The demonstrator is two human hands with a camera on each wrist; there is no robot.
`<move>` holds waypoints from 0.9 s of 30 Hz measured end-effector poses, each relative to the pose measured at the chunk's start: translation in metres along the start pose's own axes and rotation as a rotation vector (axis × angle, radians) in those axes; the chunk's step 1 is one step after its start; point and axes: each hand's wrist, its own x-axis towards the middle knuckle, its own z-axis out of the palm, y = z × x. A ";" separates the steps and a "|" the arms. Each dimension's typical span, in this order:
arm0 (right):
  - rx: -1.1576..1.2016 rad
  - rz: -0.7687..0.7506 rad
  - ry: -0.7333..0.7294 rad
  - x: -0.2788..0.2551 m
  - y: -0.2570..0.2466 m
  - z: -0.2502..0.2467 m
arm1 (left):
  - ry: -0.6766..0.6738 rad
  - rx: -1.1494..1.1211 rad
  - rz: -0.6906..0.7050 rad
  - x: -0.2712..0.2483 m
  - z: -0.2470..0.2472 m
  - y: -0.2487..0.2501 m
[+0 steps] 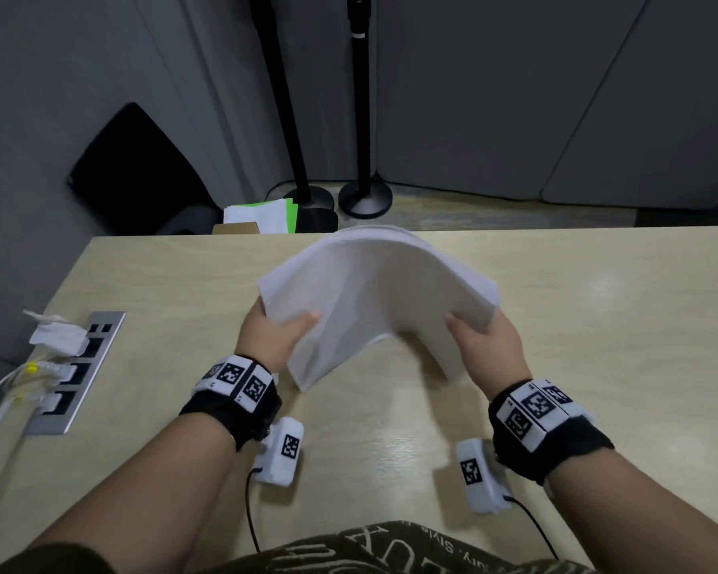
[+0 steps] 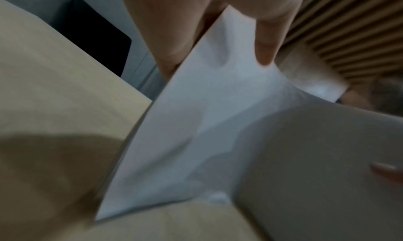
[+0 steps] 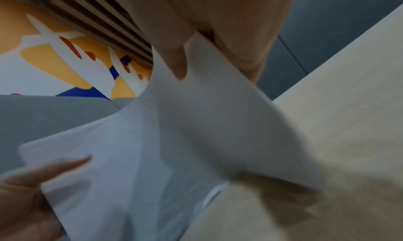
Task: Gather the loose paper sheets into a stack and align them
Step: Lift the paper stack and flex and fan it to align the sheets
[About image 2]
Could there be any person's left hand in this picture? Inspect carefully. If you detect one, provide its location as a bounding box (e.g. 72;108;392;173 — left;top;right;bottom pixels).
118;0;311;81

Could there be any stack of white papers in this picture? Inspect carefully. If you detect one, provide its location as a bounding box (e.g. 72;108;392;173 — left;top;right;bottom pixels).
94;5;403;241

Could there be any black chair back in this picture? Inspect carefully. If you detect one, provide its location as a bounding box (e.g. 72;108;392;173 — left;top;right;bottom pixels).
61;0;132;78

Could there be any person's right hand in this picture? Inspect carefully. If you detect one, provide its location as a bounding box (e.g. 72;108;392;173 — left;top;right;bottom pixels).
369;161;403;186

